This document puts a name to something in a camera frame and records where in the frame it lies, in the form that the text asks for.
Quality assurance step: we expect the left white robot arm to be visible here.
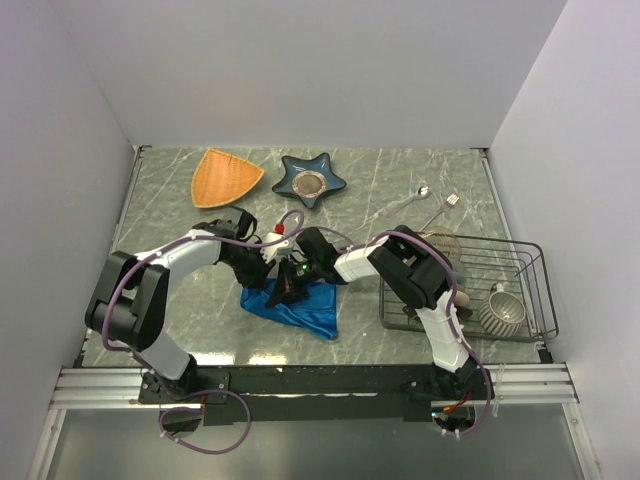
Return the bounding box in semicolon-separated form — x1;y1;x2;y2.
85;207;289;402

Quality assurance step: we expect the silver fork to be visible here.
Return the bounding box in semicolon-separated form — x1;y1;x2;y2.
422;193;460;230

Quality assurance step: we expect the blue cloth napkin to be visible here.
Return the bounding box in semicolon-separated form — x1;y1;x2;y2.
240;278;338;340

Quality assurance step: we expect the silver spoon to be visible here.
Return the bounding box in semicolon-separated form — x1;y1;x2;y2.
386;185;430;217

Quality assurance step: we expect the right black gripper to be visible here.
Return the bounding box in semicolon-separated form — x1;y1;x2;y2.
267;257;323;310

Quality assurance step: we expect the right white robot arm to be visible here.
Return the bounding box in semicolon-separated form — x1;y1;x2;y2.
266;225;491;399

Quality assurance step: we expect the black wire dish rack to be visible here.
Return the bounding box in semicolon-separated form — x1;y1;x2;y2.
378;234;559;344

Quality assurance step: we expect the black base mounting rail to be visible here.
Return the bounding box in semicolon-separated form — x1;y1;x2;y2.
138;364;494;426

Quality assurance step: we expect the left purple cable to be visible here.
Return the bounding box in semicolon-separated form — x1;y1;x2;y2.
101;209;306;454

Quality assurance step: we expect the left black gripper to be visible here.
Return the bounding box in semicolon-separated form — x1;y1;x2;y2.
223;240;277;291

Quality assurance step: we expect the grey ribbed mug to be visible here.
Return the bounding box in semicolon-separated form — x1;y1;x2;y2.
477;283;526;338

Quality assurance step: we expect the orange woven basket tray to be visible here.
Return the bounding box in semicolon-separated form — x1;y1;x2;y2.
191;148;264;209

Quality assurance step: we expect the dark blue star dish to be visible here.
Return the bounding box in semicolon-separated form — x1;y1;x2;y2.
271;152;347;209

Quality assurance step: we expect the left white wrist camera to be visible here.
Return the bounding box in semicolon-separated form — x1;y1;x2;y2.
260;223;294;263

